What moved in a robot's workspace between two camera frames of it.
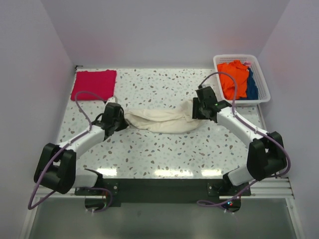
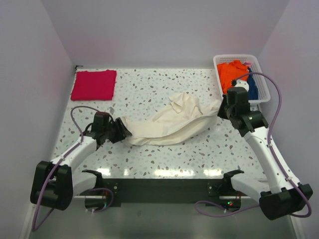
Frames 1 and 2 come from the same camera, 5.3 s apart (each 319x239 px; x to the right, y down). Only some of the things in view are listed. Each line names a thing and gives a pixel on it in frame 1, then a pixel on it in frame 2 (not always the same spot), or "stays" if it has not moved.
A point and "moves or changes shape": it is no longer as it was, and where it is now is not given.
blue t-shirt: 252,89 stays
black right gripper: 195,110 → 221,113
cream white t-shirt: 163,121 moves or changes shape
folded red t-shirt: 102,83 stays
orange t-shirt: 241,73 stays
